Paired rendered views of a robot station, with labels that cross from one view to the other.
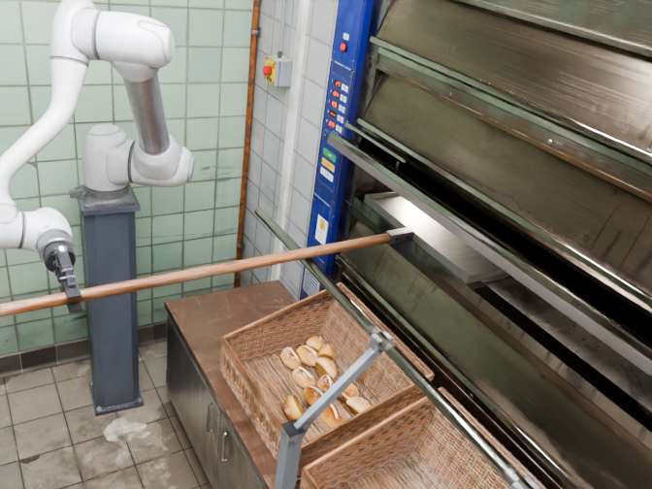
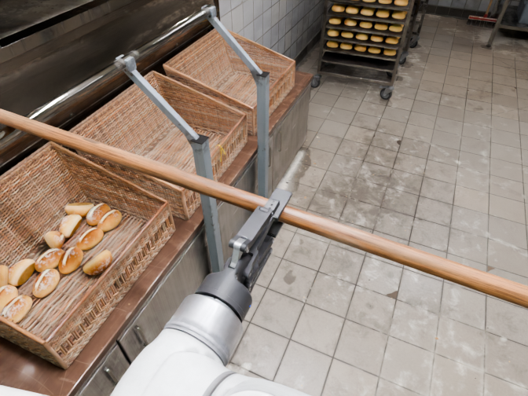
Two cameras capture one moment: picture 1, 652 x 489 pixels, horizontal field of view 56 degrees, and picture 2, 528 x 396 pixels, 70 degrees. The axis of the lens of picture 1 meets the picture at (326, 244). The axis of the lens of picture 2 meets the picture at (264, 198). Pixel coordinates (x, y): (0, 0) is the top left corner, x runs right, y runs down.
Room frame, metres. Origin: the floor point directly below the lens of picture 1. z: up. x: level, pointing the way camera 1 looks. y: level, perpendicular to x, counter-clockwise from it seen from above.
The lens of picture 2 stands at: (1.44, 0.94, 1.64)
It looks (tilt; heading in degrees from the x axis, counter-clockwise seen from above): 44 degrees down; 238
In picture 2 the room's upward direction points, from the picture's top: straight up
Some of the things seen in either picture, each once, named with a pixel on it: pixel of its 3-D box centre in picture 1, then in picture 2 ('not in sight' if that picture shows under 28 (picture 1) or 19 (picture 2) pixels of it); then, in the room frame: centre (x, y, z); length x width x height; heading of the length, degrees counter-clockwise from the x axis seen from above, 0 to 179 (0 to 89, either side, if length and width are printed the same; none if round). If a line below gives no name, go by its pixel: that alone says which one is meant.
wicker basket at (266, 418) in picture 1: (319, 372); (56, 240); (1.60, -0.04, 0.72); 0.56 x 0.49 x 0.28; 35
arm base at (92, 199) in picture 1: (101, 190); not in sight; (2.06, 0.86, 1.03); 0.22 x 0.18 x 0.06; 120
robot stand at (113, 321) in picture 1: (112, 305); not in sight; (2.07, 0.84, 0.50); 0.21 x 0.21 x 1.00; 30
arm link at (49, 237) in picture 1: (56, 248); (205, 328); (1.39, 0.71, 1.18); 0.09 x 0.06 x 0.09; 124
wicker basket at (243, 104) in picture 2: not in sight; (235, 76); (0.59, -0.72, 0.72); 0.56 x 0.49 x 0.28; 34
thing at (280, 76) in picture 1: (277, 70); not in sight; (2.48, 0.29, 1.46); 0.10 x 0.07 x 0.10; 34
